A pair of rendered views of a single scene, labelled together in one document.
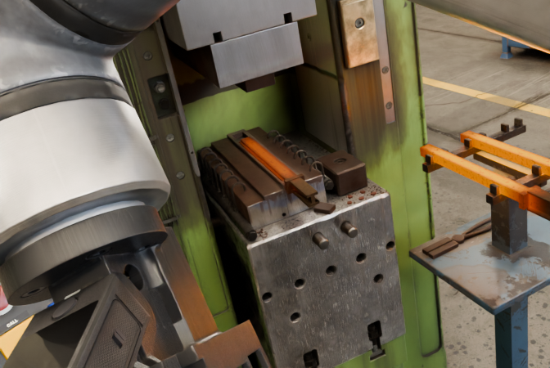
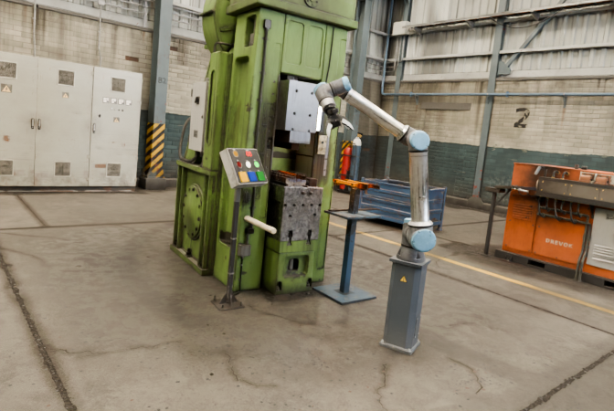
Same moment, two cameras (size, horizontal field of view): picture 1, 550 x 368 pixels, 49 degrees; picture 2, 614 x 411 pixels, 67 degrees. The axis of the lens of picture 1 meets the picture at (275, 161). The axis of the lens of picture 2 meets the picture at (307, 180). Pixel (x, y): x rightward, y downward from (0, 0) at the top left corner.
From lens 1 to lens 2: 2.58 m
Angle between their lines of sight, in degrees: 24
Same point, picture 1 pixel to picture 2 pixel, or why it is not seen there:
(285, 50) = (306, 139)
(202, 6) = (291, 121)
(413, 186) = (326, 200)
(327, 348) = (295, 232)
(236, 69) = (293, 139)
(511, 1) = (361, 106)
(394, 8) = (331, 142)
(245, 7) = (300, 124)
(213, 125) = not seen: hidden behind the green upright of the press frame
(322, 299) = (298, 214)
